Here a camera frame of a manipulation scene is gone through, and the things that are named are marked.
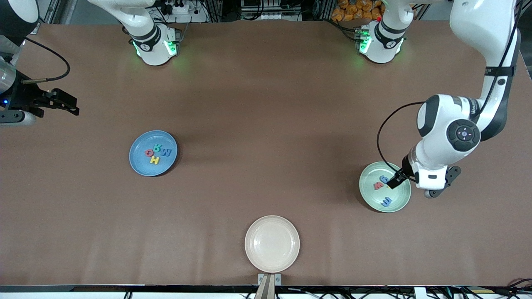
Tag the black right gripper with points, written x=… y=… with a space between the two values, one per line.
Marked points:
x=20 y=98

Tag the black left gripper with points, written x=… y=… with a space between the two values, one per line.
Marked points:
x=403 y=173

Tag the blue lowercase letter g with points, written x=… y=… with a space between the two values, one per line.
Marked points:
x=383 y=179

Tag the red lowercase letter w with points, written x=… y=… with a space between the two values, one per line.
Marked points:
x=378 y=185

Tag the blue lowercase letter m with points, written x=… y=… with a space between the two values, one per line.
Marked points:
x=386 y=202

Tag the red uppercase letter Q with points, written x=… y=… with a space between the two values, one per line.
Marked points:
x=146 y=153

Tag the teal uppercase letter R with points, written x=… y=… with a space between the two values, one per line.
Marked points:
x=157 y=148

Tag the yellow uppercase letter H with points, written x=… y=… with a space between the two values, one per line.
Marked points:
x=154 y=160

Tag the blue uppercase letter M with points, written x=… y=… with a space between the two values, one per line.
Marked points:
x=166 y=153

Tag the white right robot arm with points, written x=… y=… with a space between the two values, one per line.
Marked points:
x=151 y=50

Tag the green plate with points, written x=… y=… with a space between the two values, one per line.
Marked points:
x=372 y=197

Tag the blue plate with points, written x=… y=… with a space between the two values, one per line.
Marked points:
x=145 y=166

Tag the beige plate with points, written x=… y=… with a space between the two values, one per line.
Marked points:
x=272 y=244

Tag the white power strip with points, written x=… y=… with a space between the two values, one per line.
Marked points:
x=181 y=7

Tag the orange snack bag pile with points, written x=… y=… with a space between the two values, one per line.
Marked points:
x=353 y=10

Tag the aluminium frame profile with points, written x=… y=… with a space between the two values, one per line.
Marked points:
x=52 y=10

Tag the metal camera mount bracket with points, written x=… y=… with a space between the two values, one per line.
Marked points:
x=269 y=286

